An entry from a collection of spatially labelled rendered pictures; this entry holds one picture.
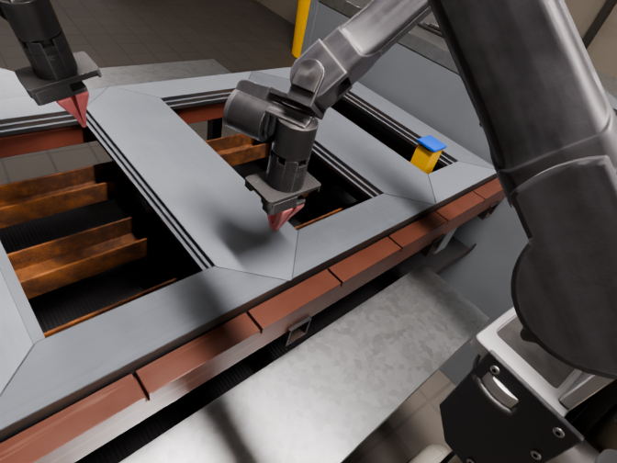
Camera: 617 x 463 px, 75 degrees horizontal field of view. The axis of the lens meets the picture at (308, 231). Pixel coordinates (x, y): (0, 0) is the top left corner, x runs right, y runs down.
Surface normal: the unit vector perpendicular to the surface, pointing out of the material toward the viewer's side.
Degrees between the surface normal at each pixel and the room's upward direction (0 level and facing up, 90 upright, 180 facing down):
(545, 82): 70
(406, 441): 0
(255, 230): 1
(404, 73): 90
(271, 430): 0
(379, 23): 56
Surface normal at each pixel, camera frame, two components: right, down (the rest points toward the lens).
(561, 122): -0.62, -0.03
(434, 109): -0.74, 0.32
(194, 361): 0.21, -0.73
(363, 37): -0.04, 0.00
